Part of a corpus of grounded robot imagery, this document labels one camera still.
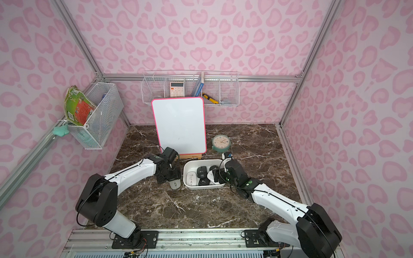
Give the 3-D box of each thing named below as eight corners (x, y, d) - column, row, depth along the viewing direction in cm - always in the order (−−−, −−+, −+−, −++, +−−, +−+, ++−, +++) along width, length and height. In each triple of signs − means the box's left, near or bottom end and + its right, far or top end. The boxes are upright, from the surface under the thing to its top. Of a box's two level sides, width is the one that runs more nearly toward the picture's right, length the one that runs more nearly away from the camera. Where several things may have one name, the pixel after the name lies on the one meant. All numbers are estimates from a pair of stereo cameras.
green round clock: (212, 152, 107) (212, 149, 104) (212, 137, 115) (212, 134, 112) (231, 152, 107) (231, 148, 104) (229, 137, 115) (230, 134, 112)
